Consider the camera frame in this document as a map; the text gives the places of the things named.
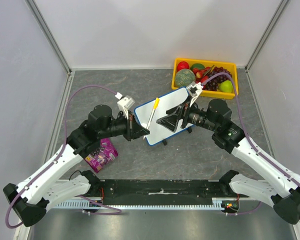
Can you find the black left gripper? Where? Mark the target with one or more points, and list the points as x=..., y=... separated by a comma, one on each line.
x=134, y=130

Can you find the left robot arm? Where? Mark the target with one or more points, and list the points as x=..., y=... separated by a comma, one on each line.
x=32, y=198

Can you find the red apple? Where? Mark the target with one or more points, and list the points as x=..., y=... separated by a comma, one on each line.
x=182, y=65

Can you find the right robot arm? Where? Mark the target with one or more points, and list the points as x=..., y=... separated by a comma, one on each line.
x=281, y=191

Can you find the green round fruit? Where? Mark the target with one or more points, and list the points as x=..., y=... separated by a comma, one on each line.
x=198, y=66

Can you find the white slotted cable duct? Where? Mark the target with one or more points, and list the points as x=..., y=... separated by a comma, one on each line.
x=82, y=204

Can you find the green netted melon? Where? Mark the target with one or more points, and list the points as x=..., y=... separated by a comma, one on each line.
x=184, y=77

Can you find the purple snack bag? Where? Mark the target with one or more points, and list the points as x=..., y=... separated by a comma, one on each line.
x=105, y=154

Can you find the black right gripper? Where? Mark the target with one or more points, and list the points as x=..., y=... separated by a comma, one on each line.
x=184, y=115

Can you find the white orange marker pen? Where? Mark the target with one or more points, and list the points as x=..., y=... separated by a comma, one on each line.
x=153, y=110

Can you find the dark purple grape bunch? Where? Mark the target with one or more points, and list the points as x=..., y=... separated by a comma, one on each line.
x=213, y=85

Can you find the green pear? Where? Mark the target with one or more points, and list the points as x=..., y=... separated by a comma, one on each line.
x=226, y=86

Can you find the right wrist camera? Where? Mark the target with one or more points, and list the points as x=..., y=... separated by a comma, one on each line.
x=194, y=90

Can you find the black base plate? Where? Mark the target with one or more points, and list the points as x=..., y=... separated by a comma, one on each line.
x=159, y=191

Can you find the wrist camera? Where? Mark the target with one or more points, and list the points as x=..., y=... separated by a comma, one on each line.
x=124, y=105
x=194, y=90

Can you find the yellow plastic fruit bin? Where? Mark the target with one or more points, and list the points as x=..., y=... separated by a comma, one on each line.
x=231, y=67

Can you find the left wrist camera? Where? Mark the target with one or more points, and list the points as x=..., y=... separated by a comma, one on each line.
x=124, y=105

